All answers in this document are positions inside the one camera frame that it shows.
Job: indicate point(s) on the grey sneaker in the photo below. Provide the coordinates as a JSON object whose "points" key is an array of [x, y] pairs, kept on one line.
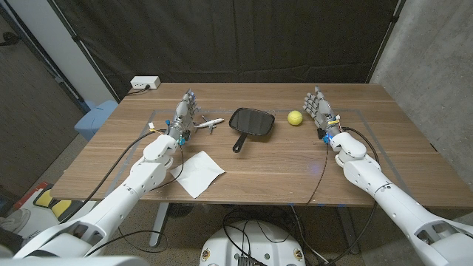
{"points": [[15, 220]]}

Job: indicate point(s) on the white paper towel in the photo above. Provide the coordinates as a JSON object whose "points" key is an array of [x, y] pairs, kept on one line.
{"points": [[197, 173]]}

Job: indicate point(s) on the white robot torso base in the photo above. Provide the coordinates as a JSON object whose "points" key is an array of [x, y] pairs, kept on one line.
{"points": [[255, 244]]}

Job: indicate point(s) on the dark round floor fan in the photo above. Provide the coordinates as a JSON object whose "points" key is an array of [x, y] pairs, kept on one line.
{"points": [[181, 210]]}

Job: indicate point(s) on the white toy airplane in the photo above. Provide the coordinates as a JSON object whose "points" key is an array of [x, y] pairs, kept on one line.
{"points": [[208, 123]]}

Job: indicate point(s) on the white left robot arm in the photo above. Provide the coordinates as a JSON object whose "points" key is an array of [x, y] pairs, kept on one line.
{"points": [[122, 192]]}

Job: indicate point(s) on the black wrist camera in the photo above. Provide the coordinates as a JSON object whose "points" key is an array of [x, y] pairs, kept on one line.
{"points": [[321, 133], [186, 135]]}

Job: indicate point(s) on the white power strip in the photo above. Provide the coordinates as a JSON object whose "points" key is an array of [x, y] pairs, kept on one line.
{"points": [[145, 82]]}

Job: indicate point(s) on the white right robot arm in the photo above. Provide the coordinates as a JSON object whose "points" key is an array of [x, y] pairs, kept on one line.
{"points": [[391, 199]]}

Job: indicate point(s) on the black backdrop stand pole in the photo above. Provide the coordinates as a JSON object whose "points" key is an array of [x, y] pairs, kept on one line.
{"points": [[85, 51], [384, 40]]}

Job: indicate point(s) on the yellow and black floor item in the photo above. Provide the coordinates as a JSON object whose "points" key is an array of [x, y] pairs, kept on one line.
{"points": [[55, 205]]}

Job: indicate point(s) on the white table leg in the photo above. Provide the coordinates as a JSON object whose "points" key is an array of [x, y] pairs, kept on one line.
{"points": [[159, 221]]}

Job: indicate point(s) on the black backdrop curtain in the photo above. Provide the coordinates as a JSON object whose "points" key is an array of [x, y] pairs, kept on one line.
{"points": [[236, 40]]}

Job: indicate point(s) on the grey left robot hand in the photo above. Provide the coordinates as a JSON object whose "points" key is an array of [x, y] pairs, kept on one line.
{"points": [[182, 112]]}

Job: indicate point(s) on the grey table leg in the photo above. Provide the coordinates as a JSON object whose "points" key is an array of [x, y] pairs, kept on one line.
{"points": [[347, 229]]}

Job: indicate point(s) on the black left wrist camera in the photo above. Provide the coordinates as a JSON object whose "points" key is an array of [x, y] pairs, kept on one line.
{"points": [[186, 135]]}

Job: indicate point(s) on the light blue bin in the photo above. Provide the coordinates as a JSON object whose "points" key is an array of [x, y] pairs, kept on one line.
{"points": [[94, 118]]}

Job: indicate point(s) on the yellow tennis ball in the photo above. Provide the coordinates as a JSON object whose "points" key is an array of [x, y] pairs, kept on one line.
{"points": [[295, 118]]}

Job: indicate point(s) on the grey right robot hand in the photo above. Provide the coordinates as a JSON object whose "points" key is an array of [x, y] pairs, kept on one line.
{"points": [[322, 111]]}

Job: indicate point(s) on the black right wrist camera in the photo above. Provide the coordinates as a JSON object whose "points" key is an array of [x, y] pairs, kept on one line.
{"points": [[321, 133]]}

